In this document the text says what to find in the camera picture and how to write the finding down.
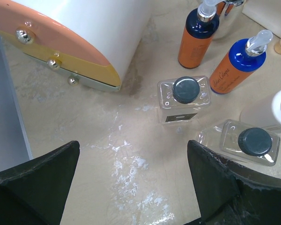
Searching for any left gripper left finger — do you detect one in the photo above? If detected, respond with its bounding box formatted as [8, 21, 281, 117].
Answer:
[0, 141, 80, 225]

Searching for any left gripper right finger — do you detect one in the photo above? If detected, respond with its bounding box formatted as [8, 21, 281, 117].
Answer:
[187, 140, 281, 225]

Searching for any white bottle wooden cap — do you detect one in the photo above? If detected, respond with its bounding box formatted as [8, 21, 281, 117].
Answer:
[240, 90, 281, 134]

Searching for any clear square bottle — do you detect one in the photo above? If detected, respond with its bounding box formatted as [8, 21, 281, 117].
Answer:
[157, 76, 211, 124]
[197, 119, 281, 166]

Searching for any canvas tote bag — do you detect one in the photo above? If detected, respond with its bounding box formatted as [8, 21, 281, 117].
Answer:
[243, 0, 281, 38]

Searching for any clear square bottle front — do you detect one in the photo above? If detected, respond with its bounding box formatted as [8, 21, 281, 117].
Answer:
[197, 119, 281, 166]

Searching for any bright blue orange pump bottle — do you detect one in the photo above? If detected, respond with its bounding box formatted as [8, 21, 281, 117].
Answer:
[209, 30, 273, 94]

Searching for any white cylindrical box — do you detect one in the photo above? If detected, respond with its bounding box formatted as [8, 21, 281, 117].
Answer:
[0, 0, 151, 91]

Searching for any dark blue orange pump bottle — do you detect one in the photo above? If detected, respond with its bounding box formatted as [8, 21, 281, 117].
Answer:
[178, 0, 220, 68]

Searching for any silver metallic bottle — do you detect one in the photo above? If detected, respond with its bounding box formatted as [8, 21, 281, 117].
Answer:
[213, 0, 247, 40]

